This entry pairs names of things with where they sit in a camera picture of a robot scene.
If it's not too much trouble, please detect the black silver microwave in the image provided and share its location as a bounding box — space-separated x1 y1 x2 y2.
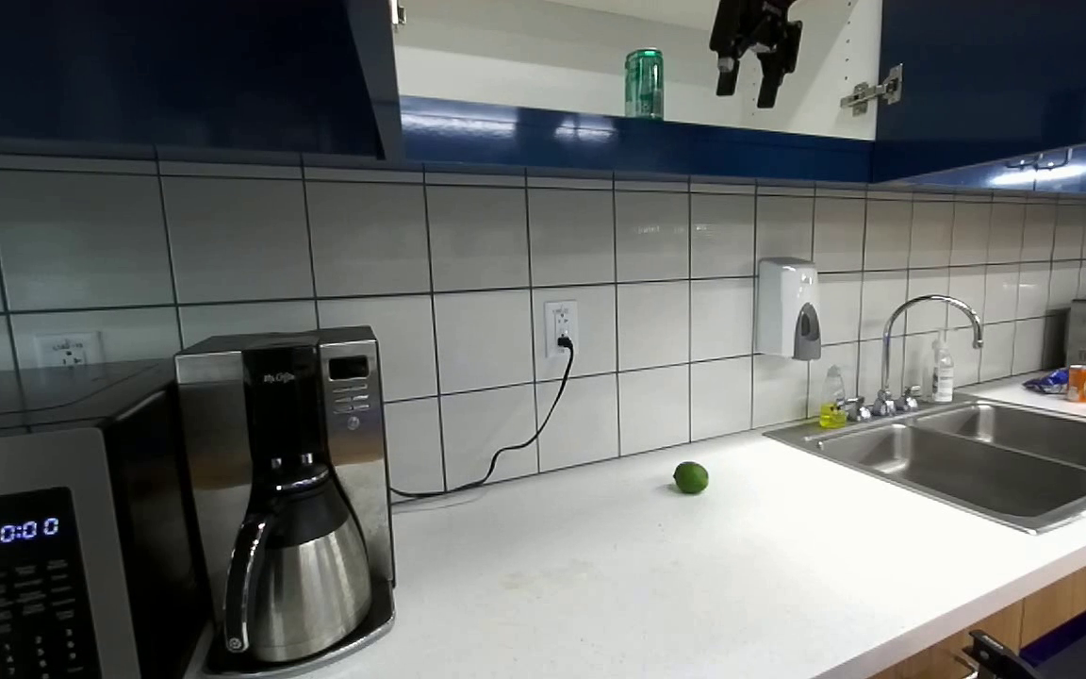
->
0 358 214 679

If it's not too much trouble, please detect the white wall soap dispenser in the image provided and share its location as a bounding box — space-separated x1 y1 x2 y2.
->
753 258 827 366

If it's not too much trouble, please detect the closed blue wall cabinet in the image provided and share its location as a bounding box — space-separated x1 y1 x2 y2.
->
0 0 405 166

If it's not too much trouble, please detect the chrome gooseneck faucet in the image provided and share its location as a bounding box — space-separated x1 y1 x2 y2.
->
875 292 993 420

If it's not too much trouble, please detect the steel coffee carafe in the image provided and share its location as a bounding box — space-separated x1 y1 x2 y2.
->
214 468 376 668

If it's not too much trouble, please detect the colourful small item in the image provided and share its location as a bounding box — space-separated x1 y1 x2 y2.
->
1021 366 1073 399

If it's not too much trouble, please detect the white wall outlet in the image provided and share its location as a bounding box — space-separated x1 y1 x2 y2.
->
39 330 111 375
540 295 583 371

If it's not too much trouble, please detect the open blue cabinet door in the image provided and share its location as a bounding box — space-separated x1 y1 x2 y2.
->
870 0 1086 202

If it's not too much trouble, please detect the yellow dish soap bottle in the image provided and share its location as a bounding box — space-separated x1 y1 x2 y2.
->
811 361 851 436

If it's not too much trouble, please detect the metal door hinge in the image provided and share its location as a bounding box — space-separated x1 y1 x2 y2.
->
837 61 914 120

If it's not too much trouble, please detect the stainless steel sink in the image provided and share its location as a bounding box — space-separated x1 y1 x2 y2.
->
765 395 1086 537

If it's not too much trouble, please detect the black power cord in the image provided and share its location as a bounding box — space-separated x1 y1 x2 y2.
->
386 334 576 506

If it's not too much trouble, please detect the wooden base cabinet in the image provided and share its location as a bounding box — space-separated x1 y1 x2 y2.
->
870 537 1086 679

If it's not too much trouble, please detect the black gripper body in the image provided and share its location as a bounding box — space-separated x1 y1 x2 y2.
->
705 0 807 61

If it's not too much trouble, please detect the black silver coffee maker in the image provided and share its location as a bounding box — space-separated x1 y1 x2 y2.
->
173 326 401 679

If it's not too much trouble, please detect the green sprite can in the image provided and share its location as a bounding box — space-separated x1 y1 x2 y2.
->
623 46 671 124

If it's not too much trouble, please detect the dark blue black object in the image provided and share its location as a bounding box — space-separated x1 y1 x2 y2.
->
954 593 1086 679

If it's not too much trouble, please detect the small clear bottle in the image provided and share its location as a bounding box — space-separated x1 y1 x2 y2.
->
929 334 963 407

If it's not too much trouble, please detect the open white blue cabinet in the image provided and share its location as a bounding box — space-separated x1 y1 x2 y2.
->
386 0 886 185

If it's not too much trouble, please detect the green lime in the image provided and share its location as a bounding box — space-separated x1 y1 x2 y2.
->
667 458 718 498

